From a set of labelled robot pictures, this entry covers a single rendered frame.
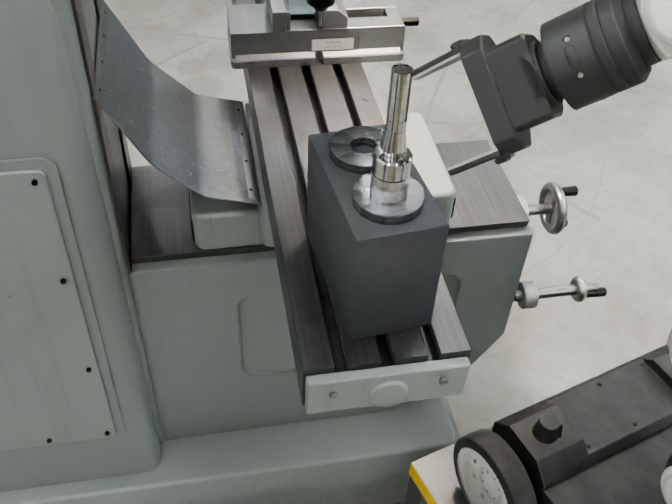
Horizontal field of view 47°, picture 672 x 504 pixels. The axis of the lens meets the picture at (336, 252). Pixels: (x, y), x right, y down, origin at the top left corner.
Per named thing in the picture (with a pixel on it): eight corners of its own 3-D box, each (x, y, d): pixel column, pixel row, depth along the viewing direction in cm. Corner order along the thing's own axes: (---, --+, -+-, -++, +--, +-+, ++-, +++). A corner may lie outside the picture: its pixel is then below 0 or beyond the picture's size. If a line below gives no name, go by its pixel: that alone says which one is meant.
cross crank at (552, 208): (554, 209, 181) (567, 169, 172) (574, 243, 172) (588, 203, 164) (490, 215, 178) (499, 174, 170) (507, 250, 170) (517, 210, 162)
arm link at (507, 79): (521, 152, 82) (634, 108, 76) (494, 164, 74) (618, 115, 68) (478, 41, 82) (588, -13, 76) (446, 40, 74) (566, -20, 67)
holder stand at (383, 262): (380, 221, 121) (391, 114, 107) (432, 324, 106) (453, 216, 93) (305, 233, 119) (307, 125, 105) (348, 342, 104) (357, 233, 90)
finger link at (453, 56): (421, 79, 82) (473, 54, 79) (409, 80, 79) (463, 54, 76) (415, 65, 82) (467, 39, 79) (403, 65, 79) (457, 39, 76)
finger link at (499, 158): (444, 169, 80) (499, 147, 76) (455, 165, 82) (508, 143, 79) (450, 183, 80) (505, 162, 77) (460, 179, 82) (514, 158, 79)
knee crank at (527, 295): (598, 285, 176) (605, 266, 172) (609, 304, 172) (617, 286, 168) (506, 295, 173) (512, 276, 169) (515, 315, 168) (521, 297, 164)
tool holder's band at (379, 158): (419, 158, 92) (420, 151, 91) (396, 177, 89) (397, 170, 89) (388, 142, 94) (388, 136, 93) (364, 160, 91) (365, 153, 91)
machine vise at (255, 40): (389, 24, 167) (393, -25, 159) (404, 60, 157) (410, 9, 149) (226, 31, 162) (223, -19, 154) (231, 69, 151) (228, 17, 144)
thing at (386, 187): (415, 191, 96) (419, 158, 92) (392, 210, 93) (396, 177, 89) (384, 175, 98) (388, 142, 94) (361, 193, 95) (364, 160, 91)
